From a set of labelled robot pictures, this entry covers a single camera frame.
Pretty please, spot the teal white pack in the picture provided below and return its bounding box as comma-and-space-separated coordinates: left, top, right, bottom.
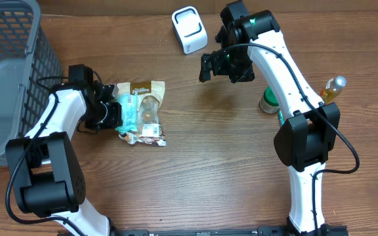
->
116, 94, 138, 138

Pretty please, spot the brown mushroom packet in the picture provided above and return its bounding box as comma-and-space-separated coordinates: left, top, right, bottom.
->
115, 81, 167, 147

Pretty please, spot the green lid jar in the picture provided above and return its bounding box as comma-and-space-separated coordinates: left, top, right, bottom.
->
259, 86, 280, 113

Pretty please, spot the green freshening pouch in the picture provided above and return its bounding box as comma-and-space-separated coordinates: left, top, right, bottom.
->
277, 109, 285, 127

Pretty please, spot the yellow oil bottle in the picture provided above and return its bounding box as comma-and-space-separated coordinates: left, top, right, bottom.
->
320, 76, 347, 104

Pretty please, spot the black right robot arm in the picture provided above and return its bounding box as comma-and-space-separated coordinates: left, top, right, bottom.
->
199, 1, 347, 235

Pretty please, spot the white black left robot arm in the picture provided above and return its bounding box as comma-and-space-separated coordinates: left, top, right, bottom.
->
5, 64, 122, 235

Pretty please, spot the white barcode scanner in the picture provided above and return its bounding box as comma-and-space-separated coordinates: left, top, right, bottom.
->
171, 6, 208, 54

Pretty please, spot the dark grey plastic basket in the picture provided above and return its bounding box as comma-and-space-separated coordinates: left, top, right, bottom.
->
0, 0, 62, 166

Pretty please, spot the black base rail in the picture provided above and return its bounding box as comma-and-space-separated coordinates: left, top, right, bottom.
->
110, 224, 350, 236

